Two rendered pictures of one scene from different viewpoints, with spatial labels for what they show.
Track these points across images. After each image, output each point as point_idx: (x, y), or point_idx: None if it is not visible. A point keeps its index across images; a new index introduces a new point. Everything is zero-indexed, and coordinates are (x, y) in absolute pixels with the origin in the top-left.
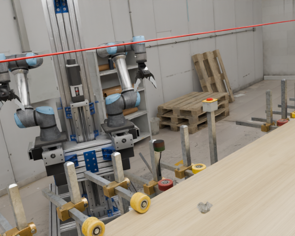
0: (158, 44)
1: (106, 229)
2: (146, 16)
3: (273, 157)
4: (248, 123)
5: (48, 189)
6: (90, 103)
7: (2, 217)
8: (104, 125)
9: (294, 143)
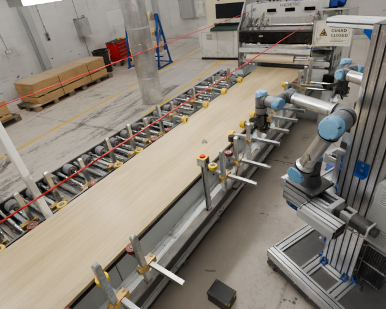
0: None
1: (241, 129)
2: None
3: (165, 179)
4: (168, 270)
5: (285, 130)
6: (342, 157)
7: (285, 118)
8: (324, 179)
9: (144, 196)
